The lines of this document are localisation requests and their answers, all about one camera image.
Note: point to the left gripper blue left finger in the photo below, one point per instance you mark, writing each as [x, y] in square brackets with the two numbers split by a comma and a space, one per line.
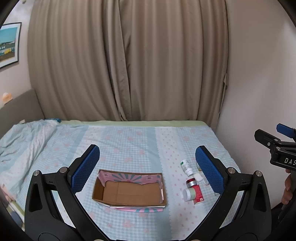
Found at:
[52, 211]

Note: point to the person's right hand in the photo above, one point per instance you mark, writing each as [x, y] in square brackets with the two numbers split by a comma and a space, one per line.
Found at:
[287, 194]

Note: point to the grey headboard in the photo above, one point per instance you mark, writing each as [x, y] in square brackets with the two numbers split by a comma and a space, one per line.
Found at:
[24, 107]

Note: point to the open cardboard box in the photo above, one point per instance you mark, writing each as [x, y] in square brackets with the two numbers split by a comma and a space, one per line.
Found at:
[135, 192]

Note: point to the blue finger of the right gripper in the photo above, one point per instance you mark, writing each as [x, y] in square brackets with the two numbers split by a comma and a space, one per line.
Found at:
[286, 130]
[266, 139]

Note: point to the white pill bottle green label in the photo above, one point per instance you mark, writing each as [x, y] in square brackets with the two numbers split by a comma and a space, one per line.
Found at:
[186, 167]

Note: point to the light blue crumpled blanket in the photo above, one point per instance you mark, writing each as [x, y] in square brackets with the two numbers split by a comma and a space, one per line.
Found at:
[20, 146]

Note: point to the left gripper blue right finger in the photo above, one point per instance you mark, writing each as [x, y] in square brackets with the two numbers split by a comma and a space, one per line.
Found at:
[242, 211]

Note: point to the framed wall picture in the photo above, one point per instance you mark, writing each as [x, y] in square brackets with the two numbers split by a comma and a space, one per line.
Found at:
[9, 45]

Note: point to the white earbuds case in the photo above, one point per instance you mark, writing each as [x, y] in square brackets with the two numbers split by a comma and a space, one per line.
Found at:
[198, 177]

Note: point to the red rectangular carton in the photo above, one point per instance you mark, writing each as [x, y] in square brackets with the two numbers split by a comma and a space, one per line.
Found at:
[198, 194]

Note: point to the pale green cream jar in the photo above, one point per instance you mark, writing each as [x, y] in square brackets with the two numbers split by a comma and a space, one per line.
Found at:
[189, 194]

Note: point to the red and silver jar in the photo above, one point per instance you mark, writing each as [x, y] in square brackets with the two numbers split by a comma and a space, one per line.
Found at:
[191, 182]

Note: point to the blue checkered bed sheet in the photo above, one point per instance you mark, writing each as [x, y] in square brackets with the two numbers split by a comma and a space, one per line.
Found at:
[139, 150]

